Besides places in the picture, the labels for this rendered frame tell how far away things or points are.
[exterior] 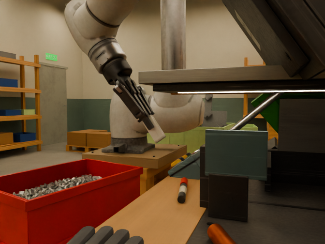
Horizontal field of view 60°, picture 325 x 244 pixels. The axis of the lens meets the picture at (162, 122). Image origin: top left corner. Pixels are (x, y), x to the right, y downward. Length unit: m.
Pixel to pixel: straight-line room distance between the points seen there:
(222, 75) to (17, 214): 0.42
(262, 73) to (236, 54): 7.44
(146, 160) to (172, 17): 0.56
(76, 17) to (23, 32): 7.04
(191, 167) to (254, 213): 0.23
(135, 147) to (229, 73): 0.80
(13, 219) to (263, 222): 0.43
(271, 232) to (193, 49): 7.68
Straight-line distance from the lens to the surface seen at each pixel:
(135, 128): 1.13
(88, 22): 0.77
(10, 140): 6.64
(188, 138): 1.56
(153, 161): 1.02
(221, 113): 1.80
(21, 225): 0.57
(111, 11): 0.73
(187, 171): 0.70
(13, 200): 0.57
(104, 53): 0.76
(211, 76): 0.39
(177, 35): 1.15
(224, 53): 7.86
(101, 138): 6.23
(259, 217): 0.50
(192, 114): 1.08
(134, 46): 8.66
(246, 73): 0.38
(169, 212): 0.50
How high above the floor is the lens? 1.08
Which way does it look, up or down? 4 degrees down
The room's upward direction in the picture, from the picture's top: straight up
